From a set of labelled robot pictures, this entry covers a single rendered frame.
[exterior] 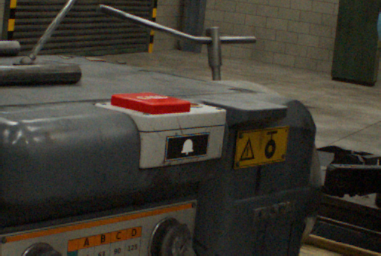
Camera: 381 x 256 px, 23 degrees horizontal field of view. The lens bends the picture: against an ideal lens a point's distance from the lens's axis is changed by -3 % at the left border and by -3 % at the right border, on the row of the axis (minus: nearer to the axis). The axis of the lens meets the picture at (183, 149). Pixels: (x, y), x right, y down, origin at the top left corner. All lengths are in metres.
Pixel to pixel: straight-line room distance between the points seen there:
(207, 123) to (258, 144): 0.14
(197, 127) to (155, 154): 0.07
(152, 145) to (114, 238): 0.11
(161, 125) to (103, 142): 0.08
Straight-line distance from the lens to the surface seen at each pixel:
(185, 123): 0.96
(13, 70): 1.05
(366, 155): 1.69
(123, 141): 0.90
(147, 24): 1.38
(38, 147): 0.83
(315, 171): 1.42
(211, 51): 1.48
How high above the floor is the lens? 1.40
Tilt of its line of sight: 11 degrees down
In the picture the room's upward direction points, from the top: 6 degrees clockwise
